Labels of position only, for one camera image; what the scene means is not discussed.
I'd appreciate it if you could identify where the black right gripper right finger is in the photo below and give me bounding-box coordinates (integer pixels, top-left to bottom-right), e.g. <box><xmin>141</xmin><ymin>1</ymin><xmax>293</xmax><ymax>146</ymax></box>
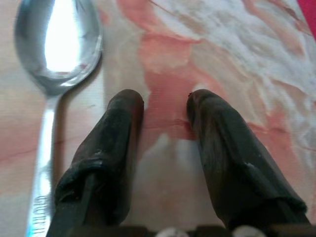
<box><xmin>186</xmin><ymin>89</ymin><xmax>311</xmax><ymax>233</ymax></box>

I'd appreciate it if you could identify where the silver metal spoon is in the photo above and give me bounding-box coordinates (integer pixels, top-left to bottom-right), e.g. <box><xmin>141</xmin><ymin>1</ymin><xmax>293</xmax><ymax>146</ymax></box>
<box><xmin>24</xmin><ymin>0</ymin><xmax>104</xmax><ymax>237</ymax></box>

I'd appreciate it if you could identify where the red cloth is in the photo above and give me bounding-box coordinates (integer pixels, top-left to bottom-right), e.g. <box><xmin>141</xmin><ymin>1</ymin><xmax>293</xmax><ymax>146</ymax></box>
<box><xmin>297</xmin><ymin>0</ymin><xmax>316</xmax><ymax>41</ymax></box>

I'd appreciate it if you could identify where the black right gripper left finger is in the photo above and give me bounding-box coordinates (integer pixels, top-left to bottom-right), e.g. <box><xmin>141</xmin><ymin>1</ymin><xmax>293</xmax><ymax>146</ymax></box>
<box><xmin>45</xmin><ymin>89</ymin><xmax>145</xmax><ymax>237</ymax></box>

